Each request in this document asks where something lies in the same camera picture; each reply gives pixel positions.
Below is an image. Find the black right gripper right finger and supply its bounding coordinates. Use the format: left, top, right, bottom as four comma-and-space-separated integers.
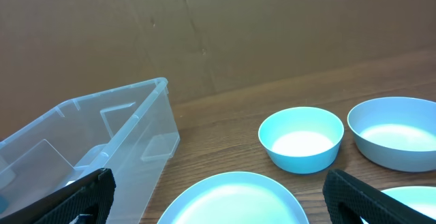
323, 170, 435, 224

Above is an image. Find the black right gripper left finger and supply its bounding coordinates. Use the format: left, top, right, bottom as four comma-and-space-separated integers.
1, 168, 116, 224

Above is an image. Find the white plate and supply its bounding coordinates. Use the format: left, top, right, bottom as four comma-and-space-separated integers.
360, 186, 436, 224

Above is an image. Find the light blue small bowl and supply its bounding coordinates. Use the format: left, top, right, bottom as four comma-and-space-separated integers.
258, 107, 345, 174

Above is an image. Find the grey small bowl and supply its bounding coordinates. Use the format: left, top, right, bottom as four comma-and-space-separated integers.
347, 97, 435, 172

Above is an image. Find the light blue plate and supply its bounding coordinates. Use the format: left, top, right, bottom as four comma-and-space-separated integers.
158, 172, 309, 224

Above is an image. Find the clear plastic storage bin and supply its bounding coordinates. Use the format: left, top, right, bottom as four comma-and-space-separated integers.
1, 78, 180, 223

